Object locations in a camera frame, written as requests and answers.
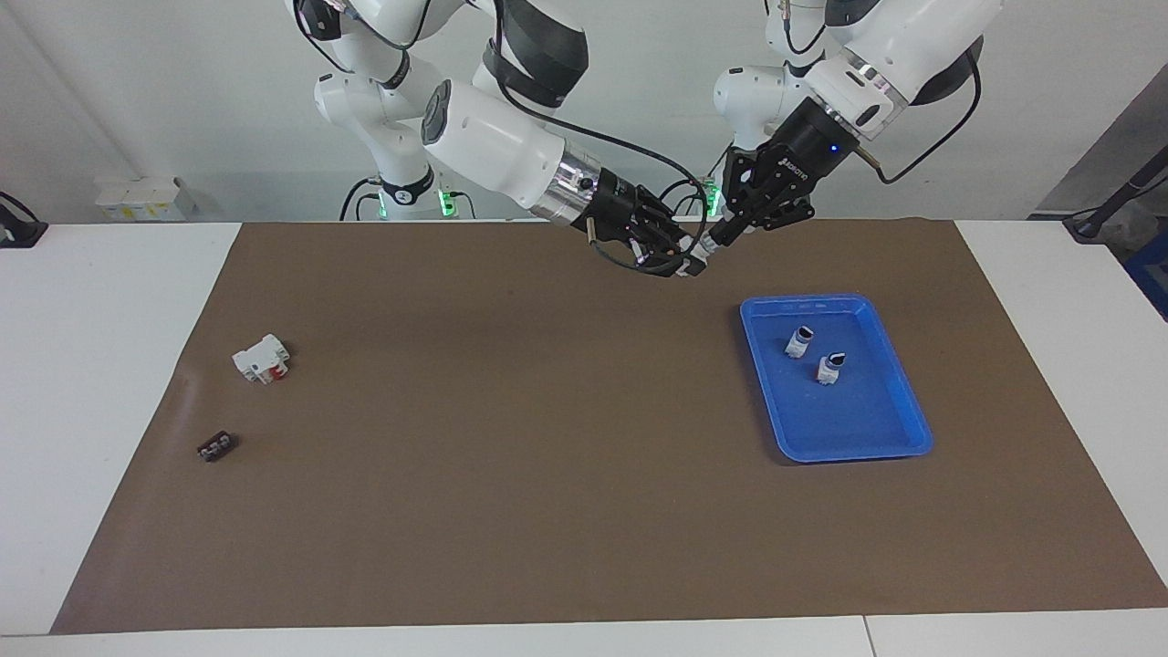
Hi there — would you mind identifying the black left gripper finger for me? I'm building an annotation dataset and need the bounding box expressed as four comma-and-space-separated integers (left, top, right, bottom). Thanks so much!
742, 185, 817, 235
710, 144, 769, 247

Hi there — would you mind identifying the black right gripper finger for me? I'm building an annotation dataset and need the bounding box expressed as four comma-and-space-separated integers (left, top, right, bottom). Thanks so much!
637, 185, 696, 255
628, 235, 709, 279

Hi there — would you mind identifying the blue plastic tray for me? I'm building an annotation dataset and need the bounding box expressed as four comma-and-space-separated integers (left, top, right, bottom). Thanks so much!
739, 293, 934, 464

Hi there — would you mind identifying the brown table mat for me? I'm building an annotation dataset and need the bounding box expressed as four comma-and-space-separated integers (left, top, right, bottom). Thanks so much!
50, 217, 1168, 635

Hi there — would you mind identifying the black stand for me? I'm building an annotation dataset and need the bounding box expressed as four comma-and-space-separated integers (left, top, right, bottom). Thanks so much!
1063, 146, 1168, 243

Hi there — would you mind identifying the blue crate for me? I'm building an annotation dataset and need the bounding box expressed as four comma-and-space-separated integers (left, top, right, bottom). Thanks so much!
1122, 228, 1168, 322

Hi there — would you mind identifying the white circuit breaker red lever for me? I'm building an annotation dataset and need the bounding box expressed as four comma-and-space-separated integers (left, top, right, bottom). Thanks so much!
232, 334, 291, 385

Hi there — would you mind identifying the black clamp device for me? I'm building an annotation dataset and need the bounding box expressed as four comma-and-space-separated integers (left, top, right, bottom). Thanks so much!
0, 190, 48, 249

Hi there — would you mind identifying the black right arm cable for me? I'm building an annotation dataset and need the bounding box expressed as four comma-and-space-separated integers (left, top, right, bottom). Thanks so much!
493, 0, 713, 275

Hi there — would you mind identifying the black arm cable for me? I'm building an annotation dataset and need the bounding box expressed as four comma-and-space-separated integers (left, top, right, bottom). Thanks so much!
853, 50, 985, 186
493, 0, 713, 275

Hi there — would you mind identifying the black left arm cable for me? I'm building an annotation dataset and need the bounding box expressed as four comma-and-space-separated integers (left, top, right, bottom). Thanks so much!
853, 50, 985, 186

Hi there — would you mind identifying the black base cable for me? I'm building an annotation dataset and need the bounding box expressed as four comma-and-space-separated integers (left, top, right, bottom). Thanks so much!
339, 176, 384, 222

